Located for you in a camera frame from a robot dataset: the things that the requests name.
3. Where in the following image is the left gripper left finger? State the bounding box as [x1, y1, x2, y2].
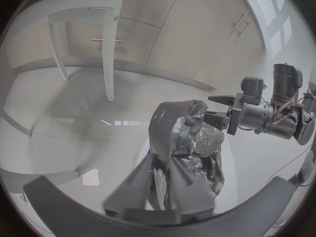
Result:
[104, 153, 155, 219]

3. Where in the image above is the beige cabinet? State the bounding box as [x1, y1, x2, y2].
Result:
[5, 0, 266, 91]

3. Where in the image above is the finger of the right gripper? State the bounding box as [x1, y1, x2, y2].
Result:
[203, 111, 232, 133]
[208, 95, 237, 106]

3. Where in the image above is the white trash bin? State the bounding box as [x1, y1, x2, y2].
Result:
[133, 132, 238, 210]

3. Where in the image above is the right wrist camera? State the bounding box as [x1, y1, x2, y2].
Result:
[241, 77, 268, 105]

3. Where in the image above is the grey padded white chair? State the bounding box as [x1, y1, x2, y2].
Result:
[0, 0, 129, 194]

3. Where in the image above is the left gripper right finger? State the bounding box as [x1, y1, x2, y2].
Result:
[169, 157, 215, 220]

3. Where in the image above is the black plastic bag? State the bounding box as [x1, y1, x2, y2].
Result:
[148, 99, 226, 211]

